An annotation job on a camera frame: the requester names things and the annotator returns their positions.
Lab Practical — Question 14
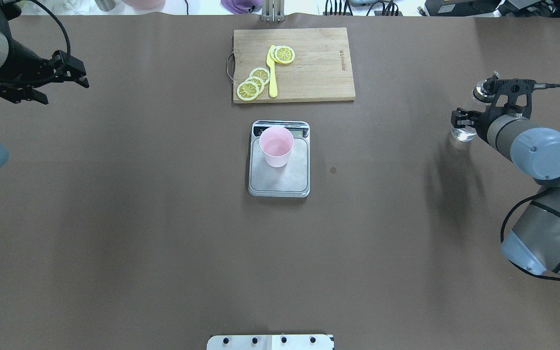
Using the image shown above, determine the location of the clear glass sauce bottle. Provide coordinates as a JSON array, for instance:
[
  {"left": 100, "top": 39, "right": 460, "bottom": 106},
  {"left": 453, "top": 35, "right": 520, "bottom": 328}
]
[{"left": 451, "top": 71, "right": 500, "bottom": 142}]

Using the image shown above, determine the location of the purple cloth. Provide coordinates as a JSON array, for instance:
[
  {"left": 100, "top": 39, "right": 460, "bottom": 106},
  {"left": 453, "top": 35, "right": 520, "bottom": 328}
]
[{"left": 220, "top": 0, "right": 262, "bottom": 14}]

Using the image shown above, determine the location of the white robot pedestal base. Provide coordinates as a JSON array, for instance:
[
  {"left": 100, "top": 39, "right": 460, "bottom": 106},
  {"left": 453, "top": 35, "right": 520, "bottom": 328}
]
[{"left": 206, "top": 334, "right": 335, "bottom": 350}]

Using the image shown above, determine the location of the yellow plastic knife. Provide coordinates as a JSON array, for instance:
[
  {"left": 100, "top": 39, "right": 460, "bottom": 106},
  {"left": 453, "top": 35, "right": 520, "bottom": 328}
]
[{"left": 266, "top": 45, "right": 278, "bottom": 98}]

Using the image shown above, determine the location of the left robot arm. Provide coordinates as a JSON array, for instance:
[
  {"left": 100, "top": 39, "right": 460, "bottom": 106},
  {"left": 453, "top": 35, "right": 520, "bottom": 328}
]
[{"left": 0, "top": 0, "right": 89, "bottom": 105}]

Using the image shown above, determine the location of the aluminium frame post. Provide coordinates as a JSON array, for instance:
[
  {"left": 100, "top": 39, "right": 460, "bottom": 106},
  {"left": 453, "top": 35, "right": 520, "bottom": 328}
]
[{"left": 262, "top": 0, "right": 286, "bottom": 23}]

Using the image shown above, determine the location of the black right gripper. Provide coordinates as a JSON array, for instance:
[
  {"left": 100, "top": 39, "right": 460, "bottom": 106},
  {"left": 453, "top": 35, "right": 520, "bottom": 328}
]
[{"left": 451, "top": 108, "right": 496, "bottom": 138}]

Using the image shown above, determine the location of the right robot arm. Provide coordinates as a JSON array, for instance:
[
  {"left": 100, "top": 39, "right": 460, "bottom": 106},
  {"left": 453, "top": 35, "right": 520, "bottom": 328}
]
[{"left": 451, "top": 108, "right": 560, "bottom": 282}]

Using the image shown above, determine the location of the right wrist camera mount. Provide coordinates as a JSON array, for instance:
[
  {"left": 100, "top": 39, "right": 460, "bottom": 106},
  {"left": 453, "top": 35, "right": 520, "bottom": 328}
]
[{"left": 481, "top": 77, "right": 536, "bottom": 122}]

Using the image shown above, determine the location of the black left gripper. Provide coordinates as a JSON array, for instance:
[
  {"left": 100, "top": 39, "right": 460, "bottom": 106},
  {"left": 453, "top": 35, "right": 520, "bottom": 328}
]
[{"left": 0, "top": 50, "right": 89, "bottom": 105}]

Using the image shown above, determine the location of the pink plastic cup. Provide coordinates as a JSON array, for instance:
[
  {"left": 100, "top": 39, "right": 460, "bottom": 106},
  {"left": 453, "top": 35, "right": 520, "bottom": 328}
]
[{"left": 259, "top": 126, "right": 294, "bottom": 168}]

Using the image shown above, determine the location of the silver digital kitchen scale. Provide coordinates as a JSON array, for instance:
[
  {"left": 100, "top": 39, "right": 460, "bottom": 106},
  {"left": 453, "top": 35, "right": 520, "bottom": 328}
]
[{"left": 247, "top": 120, "right": 311, "bottom": 198}]

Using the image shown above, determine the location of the bamboo cutting board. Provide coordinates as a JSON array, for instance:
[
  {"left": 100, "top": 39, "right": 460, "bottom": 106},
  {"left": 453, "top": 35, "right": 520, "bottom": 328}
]
[{"left": 233, "top": 27, "right": 356, "bottom": 104}]

